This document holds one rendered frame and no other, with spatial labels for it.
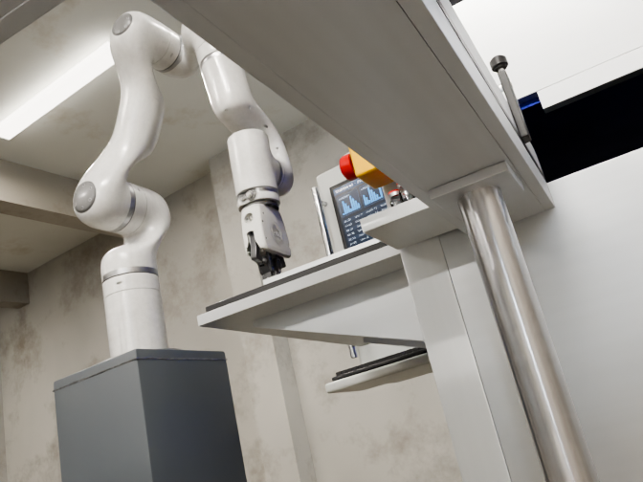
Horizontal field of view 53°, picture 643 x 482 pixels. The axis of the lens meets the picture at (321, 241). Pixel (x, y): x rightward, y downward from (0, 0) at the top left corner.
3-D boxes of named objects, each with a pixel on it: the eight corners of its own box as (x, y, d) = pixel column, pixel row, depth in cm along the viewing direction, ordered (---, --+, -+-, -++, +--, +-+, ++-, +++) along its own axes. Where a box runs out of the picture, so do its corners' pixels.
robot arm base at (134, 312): (74, 377, 132) (65, 291, 138) (144, 376, 148) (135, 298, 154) (137, 352, 124) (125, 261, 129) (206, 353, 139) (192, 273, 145)
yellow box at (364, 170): (417, 173, 98) (405, 131, 100) (400, 159, 91) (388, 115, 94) (372, 191, 100) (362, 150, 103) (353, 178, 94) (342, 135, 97)
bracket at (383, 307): (448, 339, 106) (426, 264, 110) (442, 338, 103) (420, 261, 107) (274, 390, 119) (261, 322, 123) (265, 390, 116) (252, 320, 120)
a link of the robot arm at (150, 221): (89, 287, 139) (78, 187, 147) (151, 295, 155) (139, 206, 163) (129, 269, 134) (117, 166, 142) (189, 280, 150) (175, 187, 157)
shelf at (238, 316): (535, 293, 157) (532, 285, 158) (451, 234, 97) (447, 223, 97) (360, 346, 176) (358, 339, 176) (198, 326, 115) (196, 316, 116)
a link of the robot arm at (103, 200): (150, 240, 148) (94, 226, 134) (114, 235, 154) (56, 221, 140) (193, 32, 153) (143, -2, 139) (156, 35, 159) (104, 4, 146)
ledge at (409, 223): (486, 218, 93) (482, 206, 93) (461, 194, 81) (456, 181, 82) (397, 250, 98) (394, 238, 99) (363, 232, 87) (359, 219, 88)
